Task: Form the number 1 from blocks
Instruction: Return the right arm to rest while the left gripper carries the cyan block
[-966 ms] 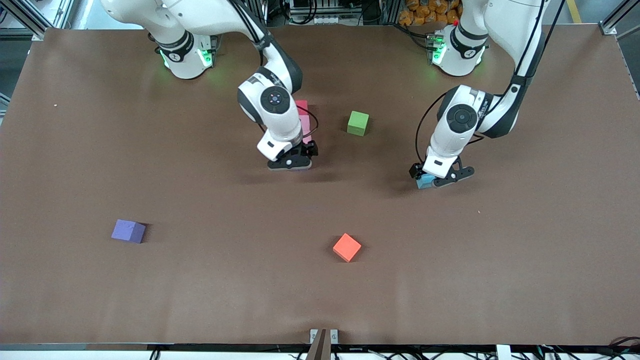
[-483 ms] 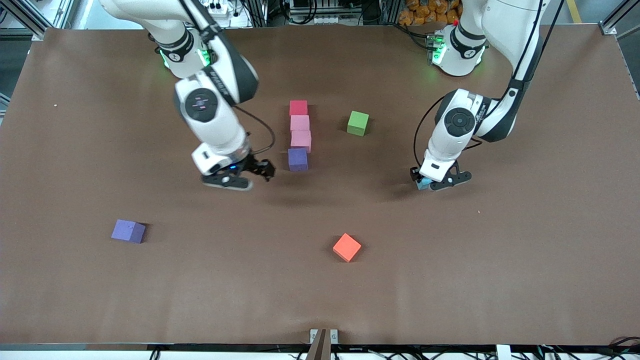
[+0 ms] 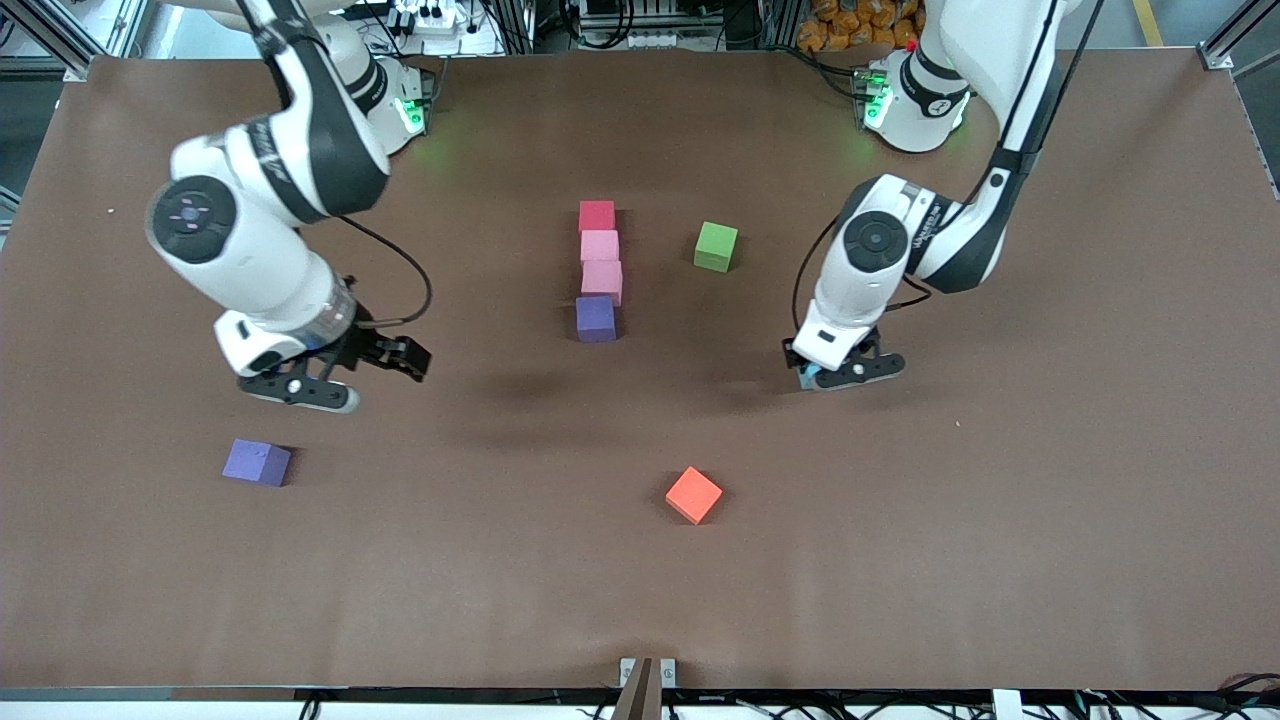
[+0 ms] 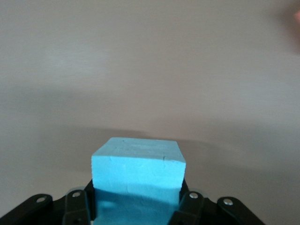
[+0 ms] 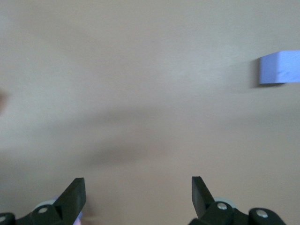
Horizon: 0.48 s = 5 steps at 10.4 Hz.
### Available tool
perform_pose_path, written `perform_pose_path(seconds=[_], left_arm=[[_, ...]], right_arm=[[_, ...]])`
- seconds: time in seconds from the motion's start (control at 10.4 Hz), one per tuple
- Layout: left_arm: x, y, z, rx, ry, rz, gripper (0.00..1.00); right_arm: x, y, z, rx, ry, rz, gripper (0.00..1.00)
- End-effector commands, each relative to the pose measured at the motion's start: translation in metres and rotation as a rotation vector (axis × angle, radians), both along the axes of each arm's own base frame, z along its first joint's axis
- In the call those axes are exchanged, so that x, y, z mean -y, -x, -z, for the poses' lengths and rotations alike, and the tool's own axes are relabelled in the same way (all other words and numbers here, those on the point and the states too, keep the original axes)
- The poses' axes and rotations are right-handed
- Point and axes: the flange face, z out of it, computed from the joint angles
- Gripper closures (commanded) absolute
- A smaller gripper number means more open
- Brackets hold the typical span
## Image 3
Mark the purple foam block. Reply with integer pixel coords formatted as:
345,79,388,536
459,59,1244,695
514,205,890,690
575,295,619,344
222,439,293,488

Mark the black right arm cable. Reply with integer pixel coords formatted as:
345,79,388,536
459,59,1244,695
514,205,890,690
335,212,434,327

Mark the grey equipment rack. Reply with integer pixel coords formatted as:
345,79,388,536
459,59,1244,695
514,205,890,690
575,0,706,51

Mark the white power strip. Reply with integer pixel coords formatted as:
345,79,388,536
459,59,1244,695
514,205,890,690
390,0,503,57

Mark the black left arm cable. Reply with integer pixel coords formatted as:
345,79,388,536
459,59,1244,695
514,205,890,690
792,215,843,346

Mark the green foam block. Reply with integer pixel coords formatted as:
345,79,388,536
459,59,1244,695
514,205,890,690
694,222,740,273

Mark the brown wooden post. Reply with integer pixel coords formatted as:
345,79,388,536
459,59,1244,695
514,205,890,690
612,657,664,720

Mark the black table edge rail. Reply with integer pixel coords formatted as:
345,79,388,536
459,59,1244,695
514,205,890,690
0,685,1280,704

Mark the orange packets pile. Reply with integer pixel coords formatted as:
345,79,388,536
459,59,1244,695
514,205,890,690
795,0,926,51

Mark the grey metal bracket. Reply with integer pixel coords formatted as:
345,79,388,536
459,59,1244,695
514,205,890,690
619,657,678,690

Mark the grey aluminium frame profile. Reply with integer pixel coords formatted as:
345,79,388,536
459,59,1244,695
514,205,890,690
1198,0,1280,73
0,0,111,83

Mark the orange foam block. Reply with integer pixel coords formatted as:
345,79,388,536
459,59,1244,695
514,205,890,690
665,466,724,526

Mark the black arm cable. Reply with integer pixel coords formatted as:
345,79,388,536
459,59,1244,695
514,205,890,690
792,215,843,346
335,212,434,327

